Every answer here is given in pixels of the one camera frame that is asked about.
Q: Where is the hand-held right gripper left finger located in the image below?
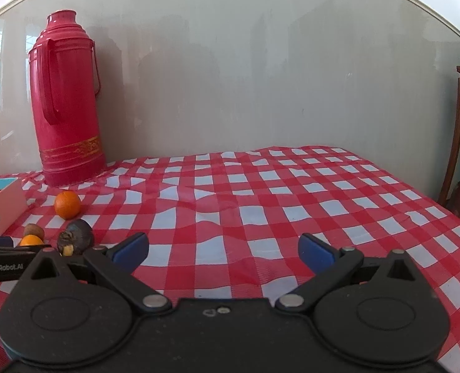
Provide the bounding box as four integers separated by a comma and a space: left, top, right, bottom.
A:
22, 232, 173, 313

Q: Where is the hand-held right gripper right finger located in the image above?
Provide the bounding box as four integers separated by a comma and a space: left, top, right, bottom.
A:
275, 233, 423, 313

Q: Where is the small brown round fruit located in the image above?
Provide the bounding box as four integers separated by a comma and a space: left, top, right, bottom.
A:
23, 223, 45, 241

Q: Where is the colourful cardboard box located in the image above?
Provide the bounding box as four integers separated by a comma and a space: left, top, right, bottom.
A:
0, 177, 29, 238

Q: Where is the red white checkered tablecloth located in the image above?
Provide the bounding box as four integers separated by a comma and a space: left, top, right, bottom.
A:
0, 145, 460, 373

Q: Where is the red thermos flask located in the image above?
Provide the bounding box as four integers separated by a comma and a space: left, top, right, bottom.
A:
27, 9, 107, 187

